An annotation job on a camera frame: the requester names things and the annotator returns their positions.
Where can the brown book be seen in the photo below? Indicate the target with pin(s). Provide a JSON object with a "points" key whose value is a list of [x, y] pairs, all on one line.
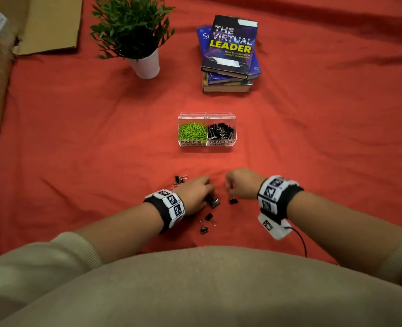
{"points": [[226, 88]]}

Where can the green plant in white pot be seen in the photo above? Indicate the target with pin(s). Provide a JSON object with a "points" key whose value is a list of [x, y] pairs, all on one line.
{"points": [[129, 27]]}

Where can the person's left forearm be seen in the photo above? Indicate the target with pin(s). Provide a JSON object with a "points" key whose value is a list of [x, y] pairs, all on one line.
{"points": [[119, 231]]}

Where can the person's left hand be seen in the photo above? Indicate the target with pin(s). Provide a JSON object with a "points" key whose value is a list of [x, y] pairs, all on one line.
{"points": [[194, 195]]}

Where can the clear two-compartment plastic box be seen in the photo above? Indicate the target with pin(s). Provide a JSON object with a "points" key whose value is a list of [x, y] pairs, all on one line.
{"points": [[192, 143]]}

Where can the person's right hand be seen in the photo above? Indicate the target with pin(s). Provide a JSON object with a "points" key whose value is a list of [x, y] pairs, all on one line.
{"points": [[245, 183]]}

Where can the pile of black binder clips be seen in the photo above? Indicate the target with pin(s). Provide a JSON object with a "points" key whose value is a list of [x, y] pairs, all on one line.
{"points": [[221, 131], [204, 230]]}

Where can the pile of green paper clips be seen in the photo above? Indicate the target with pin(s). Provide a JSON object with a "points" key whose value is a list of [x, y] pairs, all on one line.
{"points": [[192, 131]]}

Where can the large black binder clip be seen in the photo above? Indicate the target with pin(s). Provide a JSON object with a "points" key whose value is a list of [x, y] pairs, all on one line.
{"points": [[214, 201]]}

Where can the red cloth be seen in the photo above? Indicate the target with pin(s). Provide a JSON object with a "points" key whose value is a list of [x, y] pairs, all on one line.
{"points": [[323, 132]]}

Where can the person's right forearm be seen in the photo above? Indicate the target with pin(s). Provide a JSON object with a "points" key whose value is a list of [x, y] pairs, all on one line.
{"points": [[340, 228]]}

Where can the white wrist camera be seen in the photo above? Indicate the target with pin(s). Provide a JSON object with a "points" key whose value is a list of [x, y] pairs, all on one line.
{"points": [[272, 228]]}

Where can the black wristband with marker tiles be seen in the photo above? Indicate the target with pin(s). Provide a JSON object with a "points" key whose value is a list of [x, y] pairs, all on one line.
{"points": [[276, 194], [167, 207]]}

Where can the blue book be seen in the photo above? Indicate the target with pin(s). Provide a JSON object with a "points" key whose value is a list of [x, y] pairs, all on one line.
{"points": [[202, 35]]}

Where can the dark purple book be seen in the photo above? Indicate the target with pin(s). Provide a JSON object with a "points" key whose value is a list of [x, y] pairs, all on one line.
{"points": [[230, 45]]}

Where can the beige sweater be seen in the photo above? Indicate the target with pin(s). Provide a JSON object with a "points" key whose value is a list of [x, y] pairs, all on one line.
{"points": [[204, 289]]}

